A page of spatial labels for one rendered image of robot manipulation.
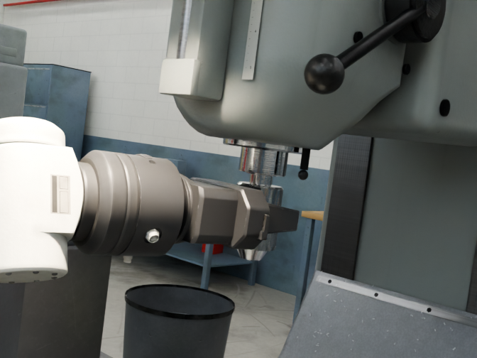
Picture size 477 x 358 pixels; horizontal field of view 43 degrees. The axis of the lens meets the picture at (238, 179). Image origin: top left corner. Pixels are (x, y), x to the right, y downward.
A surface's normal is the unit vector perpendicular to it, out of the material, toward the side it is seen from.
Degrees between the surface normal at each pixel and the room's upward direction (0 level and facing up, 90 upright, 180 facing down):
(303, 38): 90
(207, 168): 90
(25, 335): 90
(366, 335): 64
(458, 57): 90
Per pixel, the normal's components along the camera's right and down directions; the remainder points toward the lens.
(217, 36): 0.74, 0.13
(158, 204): 0.59, -0.07
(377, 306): -0.53, -0.48
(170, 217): 0.57, 0.14
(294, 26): -0.04, 0.05
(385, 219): -0.66, -0.04
